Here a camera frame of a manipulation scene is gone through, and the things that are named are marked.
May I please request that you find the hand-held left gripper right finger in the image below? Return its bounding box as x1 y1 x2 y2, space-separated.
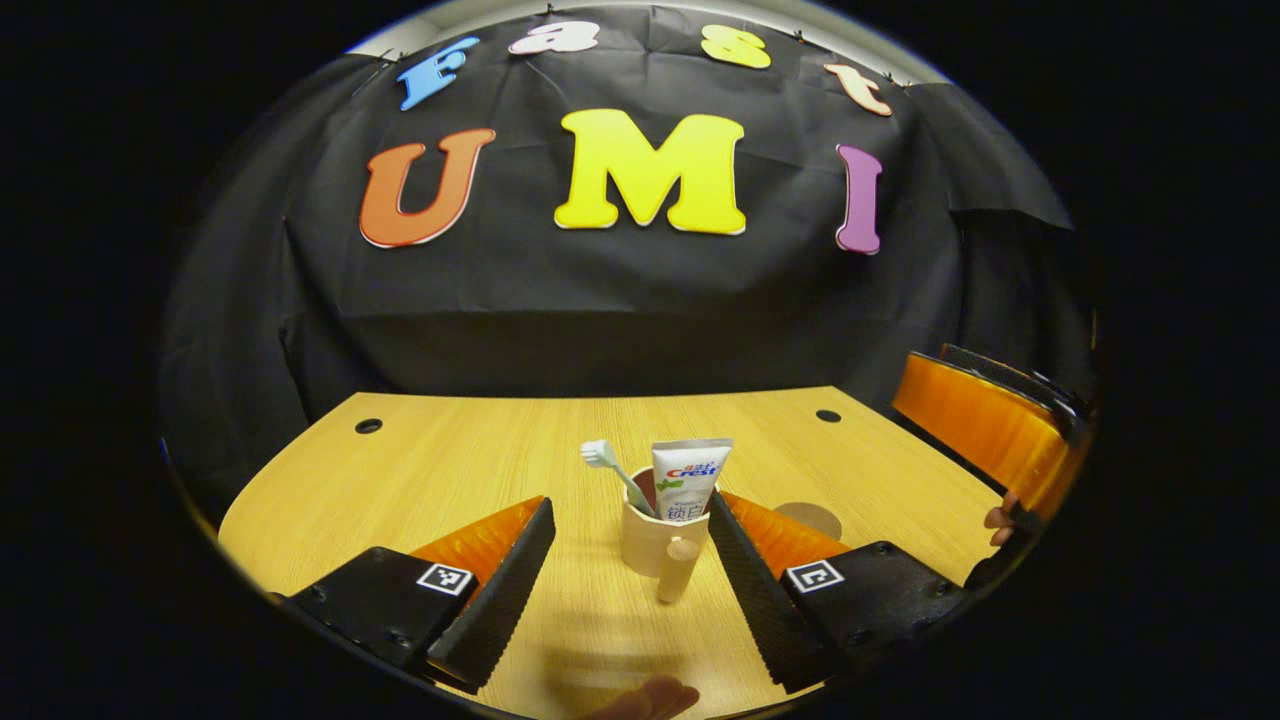
706 489 971 695

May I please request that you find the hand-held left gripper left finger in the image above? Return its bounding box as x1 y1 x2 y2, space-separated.
270 494 557 693

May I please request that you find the round brown coaster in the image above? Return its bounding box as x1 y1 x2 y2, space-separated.
773 502 843 542

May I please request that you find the beige cup with handle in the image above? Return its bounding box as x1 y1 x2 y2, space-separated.
620 466 713 604

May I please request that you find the white toothpaste tube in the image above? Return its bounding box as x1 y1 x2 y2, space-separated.
651 438 734 524

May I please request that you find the white toothbrush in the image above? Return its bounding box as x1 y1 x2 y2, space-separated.
580 439 656 518

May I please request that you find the wooden desktop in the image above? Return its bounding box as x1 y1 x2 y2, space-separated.
218 386 1006 720

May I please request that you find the black backdrop cloth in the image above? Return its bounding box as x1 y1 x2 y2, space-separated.
160 5 1096 501

